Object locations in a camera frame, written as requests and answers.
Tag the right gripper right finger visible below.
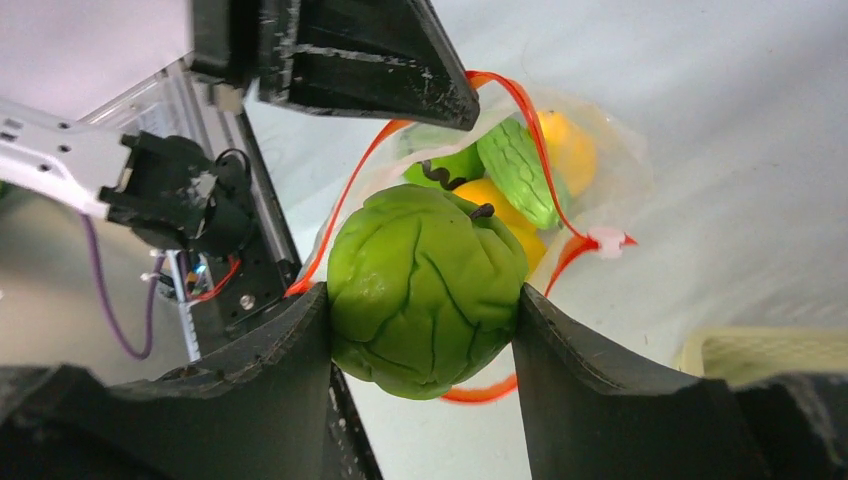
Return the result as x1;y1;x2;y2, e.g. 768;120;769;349
512;286;847;479

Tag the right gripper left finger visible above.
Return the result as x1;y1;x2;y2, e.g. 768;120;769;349
1;285;330;479

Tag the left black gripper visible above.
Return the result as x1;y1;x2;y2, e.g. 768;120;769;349
190;0;480;131

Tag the green watermelon toy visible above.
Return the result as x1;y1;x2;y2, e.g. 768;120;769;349
403;144;485;191

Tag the green bitter gourd toy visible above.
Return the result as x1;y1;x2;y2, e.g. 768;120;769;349
475;118;561;230

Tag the yellow lemon toy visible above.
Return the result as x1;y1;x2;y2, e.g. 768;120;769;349
453;177;547;273

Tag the green cabbage toy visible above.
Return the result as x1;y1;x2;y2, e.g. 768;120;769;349
327;184;528;400

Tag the clear zip top bag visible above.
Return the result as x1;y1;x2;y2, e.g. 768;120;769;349
287;71;651;404

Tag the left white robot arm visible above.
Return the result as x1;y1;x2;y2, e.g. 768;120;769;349
1;1;480;257

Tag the cream plastic basket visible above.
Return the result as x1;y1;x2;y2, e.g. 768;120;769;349
676;326;847;386

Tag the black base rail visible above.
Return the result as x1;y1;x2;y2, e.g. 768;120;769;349
188;109;386;480

